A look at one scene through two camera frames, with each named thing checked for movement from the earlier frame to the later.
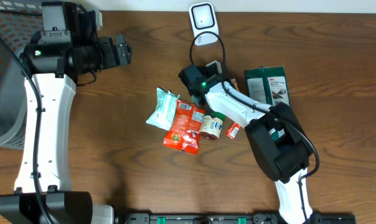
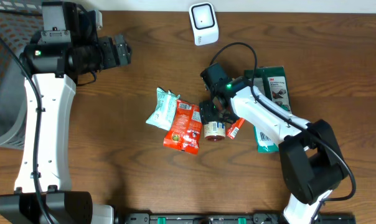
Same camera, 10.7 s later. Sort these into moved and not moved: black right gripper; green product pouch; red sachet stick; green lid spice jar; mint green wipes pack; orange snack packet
Moved: green lid spice jar; black right gripper
Not moved: orange snack packet; red sachet stick; green product pouch; mint green wipes pack
